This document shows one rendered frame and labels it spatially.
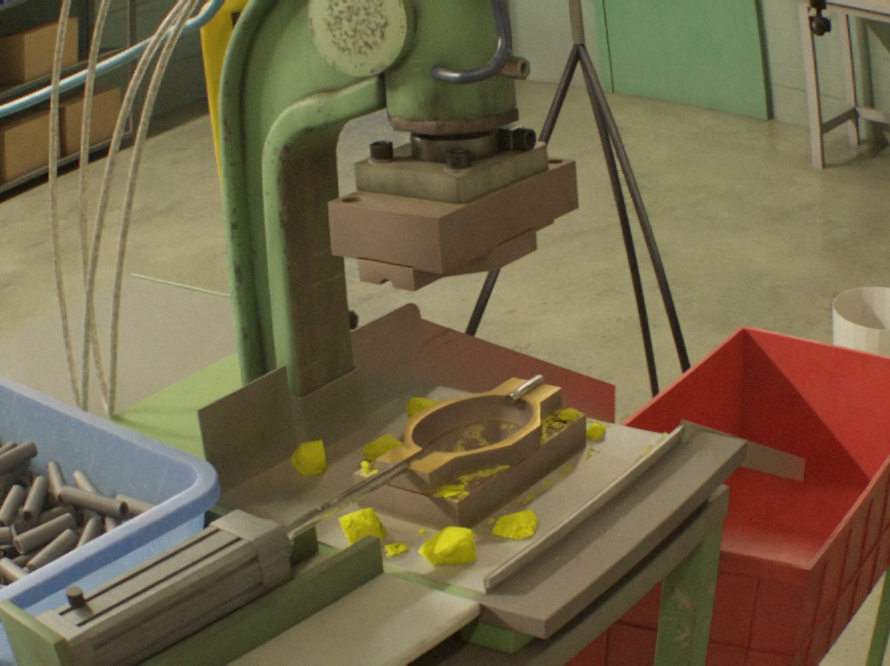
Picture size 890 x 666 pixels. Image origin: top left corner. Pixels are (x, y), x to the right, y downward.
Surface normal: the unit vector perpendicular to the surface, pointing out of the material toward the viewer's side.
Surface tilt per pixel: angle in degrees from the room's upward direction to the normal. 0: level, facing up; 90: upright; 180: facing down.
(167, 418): 0
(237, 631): 90
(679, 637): 90
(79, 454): 81
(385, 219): 90
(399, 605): 0
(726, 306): 0
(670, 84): 90
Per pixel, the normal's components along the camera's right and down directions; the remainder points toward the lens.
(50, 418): -0.60, 0.18
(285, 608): 0.80, 0.16
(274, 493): -0.07, -0.94
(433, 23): -0.15, 0.36
